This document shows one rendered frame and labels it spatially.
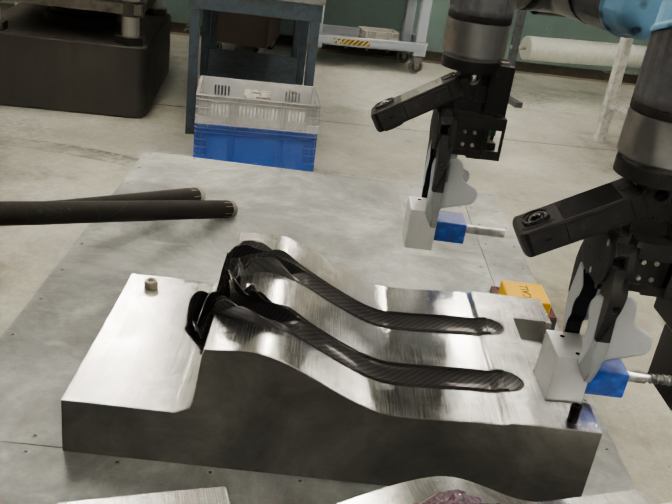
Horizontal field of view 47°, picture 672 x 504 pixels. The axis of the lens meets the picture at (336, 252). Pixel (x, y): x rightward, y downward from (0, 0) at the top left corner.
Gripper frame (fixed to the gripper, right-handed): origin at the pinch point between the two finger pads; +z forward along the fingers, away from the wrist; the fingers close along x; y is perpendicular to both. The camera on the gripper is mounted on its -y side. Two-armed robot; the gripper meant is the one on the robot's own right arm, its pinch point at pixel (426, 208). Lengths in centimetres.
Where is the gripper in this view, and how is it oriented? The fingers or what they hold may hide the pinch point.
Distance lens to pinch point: 102.6
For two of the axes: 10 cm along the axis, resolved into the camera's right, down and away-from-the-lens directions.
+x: 0.2, -4.2, 9.1
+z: -1.2, 9.0, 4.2
